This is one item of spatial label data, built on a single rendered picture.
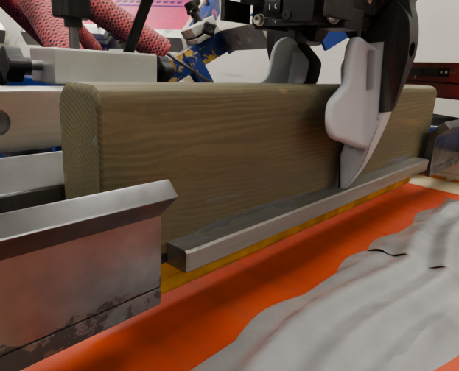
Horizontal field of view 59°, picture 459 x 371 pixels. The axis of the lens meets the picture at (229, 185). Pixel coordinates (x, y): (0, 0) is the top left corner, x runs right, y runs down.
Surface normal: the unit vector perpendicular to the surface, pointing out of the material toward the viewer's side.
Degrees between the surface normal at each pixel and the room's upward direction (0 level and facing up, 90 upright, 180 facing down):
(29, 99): 90
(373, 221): 0
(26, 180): 45
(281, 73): 96
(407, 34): 99
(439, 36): 90
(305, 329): 33
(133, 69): 90
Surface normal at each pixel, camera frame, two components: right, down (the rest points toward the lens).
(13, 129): 0.73, 0.23
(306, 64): -0.69, 0.18
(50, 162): 0.55, -0.51
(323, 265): 0.05, -0.96
